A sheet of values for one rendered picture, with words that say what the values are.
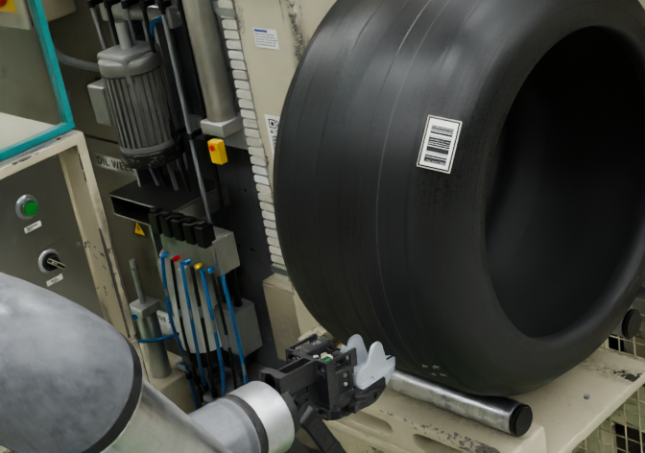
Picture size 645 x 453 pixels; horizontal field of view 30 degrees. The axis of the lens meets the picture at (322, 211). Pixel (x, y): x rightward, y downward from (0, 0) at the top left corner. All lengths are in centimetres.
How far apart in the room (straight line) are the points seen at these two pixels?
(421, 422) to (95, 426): 91
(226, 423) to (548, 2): 62
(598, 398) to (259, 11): 76
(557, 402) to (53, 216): 83
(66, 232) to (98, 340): 108
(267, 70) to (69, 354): 97
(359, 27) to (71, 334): 74
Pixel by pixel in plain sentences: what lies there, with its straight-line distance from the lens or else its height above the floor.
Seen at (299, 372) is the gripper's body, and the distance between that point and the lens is 141.
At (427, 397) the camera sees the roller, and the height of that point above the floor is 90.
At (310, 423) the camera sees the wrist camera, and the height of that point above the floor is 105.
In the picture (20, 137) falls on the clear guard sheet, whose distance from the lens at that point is 187.
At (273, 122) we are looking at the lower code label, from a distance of 182.
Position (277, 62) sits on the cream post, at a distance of 176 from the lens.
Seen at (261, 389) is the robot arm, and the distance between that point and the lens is 139.
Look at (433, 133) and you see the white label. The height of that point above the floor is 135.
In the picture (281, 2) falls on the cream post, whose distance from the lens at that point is 171.
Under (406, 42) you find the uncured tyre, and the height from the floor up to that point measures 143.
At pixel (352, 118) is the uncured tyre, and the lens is 144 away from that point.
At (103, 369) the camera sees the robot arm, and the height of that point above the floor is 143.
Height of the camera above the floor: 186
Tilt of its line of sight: 24 degrees down
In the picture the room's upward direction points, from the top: 11 degrees counter-clockwise
